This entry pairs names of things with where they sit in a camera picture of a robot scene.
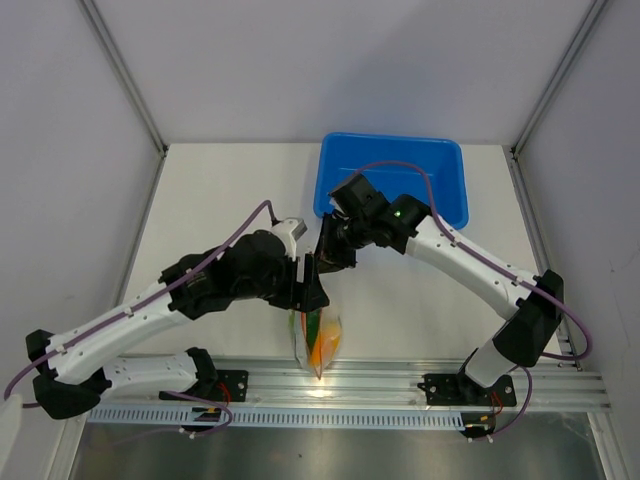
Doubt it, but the aluminium mounting rail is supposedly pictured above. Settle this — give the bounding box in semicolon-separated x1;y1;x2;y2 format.
213;357;611;413

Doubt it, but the green cucumber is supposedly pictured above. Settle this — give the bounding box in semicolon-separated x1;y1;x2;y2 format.
301;309;322;349

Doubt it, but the yellow orange mango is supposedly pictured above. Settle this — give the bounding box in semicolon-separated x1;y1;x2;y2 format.
309;321;342;375

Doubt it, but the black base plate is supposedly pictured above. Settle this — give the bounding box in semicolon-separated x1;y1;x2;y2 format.
184;369;249;403
417;373;517;407

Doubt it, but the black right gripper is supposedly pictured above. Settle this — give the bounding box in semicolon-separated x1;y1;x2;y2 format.
315;213;372;275

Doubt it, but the aluminium frame post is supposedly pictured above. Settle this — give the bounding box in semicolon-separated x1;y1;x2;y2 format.
510;0;613;160
76;0;168;157

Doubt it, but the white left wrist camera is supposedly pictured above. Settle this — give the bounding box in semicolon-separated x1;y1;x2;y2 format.
270;217;307;259

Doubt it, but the blue plastic bin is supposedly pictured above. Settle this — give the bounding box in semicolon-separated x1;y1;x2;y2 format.
313;132;469;229

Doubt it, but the white slotted cable duct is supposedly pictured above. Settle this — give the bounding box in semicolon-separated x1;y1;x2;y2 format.
87;404;465;431

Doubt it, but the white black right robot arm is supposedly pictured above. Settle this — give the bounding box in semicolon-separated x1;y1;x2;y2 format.
314;173;564;404

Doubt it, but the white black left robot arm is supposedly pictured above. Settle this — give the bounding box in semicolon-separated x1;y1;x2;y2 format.
26;230;329;420

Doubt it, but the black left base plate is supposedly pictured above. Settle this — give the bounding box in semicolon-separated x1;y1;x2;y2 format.
184;369;249;403

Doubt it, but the right aluminium frame post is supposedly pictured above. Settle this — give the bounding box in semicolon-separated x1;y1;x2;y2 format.
510;0;613;160

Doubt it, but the clear zip bag orange zipper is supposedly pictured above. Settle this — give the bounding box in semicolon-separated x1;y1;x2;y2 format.
288;305;343;380

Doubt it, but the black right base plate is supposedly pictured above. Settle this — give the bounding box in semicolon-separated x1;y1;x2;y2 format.
417;373;517;407

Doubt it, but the left aluminium frame post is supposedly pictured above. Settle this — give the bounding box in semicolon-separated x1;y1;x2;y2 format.
76;0;168;157

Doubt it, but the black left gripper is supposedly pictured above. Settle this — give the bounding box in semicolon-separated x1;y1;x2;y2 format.
235;252;329;313

